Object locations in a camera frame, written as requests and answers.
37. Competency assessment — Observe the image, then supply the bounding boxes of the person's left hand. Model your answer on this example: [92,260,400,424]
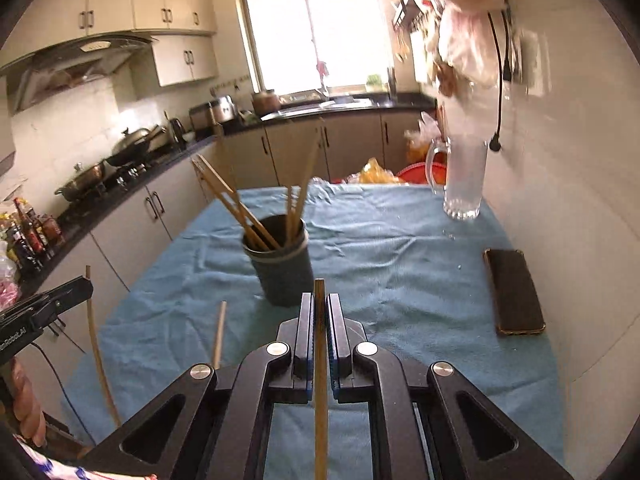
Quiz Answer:
[9,357,47,447]

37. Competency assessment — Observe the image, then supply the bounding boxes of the blue tablecloth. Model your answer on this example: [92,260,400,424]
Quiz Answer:
[60,180,566,480]

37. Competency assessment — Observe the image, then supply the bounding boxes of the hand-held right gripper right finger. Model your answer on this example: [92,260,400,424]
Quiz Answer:
[327,294,574,480]

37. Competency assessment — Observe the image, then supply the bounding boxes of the clear hanging plastic bag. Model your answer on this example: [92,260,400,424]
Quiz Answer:
[437,2,501,88]

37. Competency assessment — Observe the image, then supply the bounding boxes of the phone in dark case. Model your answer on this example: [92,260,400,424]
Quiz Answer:
[482,248,547,337]

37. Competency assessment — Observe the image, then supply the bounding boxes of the row of sauce bottles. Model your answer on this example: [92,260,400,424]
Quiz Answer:
[0,196,63,273]

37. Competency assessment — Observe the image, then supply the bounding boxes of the range hood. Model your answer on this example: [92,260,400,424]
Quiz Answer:
[0,34,157,114]

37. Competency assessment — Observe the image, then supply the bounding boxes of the clear glass pitcher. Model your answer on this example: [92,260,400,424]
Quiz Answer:
[425,137,489,221]

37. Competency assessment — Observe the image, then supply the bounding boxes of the white lower kitchen cabinets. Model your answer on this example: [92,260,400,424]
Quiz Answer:
[20,110,442,361]

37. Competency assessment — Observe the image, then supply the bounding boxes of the wall utensil rack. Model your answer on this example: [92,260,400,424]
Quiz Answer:
[392,0,432,29]

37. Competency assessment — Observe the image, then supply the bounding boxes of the steel kitchen sink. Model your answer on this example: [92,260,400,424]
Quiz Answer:
[261,99,372,122]

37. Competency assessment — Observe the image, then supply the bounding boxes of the steel pan with lid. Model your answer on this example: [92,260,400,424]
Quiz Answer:
[55,161,107,202]

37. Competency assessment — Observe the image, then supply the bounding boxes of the wooden chopstick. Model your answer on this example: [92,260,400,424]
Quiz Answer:
[212,301,228,368]
[86,266,122,429]
[313,279,330,480]
[198,154,280,250]
[295,132,321,223]
[191,157,263,252]

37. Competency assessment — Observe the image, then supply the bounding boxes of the dark grey utensil holder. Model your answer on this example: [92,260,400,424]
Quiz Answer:
[242,214,315,307]

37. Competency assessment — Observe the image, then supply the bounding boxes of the white wall socket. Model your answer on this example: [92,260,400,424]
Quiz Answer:
[517,30,549,99]

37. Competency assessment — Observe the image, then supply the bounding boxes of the black wok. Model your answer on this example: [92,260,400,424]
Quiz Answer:
[106,126,167,167]

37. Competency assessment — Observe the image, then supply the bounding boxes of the black gas stove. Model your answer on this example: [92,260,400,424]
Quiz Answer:
[60,152,177,207]

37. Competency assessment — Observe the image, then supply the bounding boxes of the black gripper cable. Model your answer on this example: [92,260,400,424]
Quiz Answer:
[30,341,98,448]

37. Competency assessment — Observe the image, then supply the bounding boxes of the white cutting board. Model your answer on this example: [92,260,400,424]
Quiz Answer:
[410,30,432,84]

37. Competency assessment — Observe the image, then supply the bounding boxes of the brown clay pot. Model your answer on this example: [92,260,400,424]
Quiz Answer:
[251,88,282,117]

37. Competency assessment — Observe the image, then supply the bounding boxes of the red plastic basin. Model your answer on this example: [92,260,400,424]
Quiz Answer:
[397,161,447,187]

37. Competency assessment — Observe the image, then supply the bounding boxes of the plastic bag with yellow contents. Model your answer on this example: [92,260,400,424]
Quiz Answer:
[404,111,444,162]

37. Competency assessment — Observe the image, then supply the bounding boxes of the black kitchen countertop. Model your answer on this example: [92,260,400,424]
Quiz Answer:
[0,92,437,301]

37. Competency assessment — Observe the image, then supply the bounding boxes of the person's left forearm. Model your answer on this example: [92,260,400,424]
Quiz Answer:
[12,435,158,480]

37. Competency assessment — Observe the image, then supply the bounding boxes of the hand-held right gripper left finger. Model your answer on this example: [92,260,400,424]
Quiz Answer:
[80,294,315,480]

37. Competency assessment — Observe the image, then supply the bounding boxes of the black power cable with plug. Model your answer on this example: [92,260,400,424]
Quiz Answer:
[487,10,505,153]

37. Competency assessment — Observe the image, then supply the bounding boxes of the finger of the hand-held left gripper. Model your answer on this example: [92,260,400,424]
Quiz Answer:
[30,276,95,334]

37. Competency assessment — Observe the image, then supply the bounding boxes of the kitchen window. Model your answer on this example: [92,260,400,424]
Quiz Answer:
[236,0,402,97]

